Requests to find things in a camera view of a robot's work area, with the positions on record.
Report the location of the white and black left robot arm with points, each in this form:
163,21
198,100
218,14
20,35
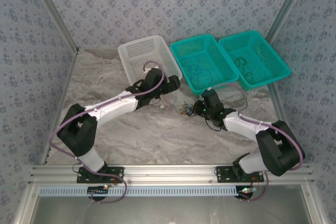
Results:
113,111

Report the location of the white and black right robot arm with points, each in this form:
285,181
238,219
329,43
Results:
236,124

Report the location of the white plastic mesh basket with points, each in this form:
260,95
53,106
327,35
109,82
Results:
139,51

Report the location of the teal plastic mesh basket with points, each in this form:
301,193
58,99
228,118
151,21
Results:
262,51
202,51

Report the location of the grey metal sheet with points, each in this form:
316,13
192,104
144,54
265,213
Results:
170,211

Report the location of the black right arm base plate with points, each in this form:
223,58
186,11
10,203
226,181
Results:
223,175

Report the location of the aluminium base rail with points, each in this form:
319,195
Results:
170,174

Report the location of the black bracket with circuit board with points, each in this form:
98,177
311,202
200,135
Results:
245,194
95,195

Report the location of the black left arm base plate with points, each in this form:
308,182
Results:
115,172

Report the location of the aluminium frame post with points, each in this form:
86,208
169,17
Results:
288,3
54,11

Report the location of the aluminium lower frame rail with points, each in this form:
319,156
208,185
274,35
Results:
315,208
25,205

